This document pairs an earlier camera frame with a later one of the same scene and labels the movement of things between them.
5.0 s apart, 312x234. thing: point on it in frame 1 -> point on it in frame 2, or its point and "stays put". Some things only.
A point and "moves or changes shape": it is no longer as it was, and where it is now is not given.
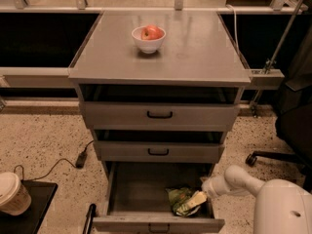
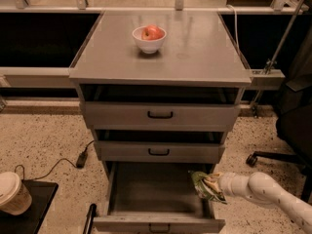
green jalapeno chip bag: (177, 198) moves or changes shape
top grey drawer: (160, 107) stays put
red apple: (151, 33) stays put
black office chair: (293, 118) stays put
